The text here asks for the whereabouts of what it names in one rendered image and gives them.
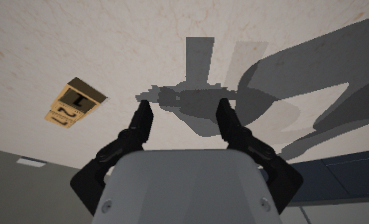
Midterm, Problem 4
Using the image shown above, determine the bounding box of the tan calendar cube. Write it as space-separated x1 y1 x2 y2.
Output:
51 89 95 121
44 110 76 128

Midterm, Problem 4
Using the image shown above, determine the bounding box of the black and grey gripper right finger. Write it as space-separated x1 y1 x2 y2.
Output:
216 98 304 216

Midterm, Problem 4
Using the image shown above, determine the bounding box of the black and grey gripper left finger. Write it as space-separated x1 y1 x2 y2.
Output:
70 100 154 217

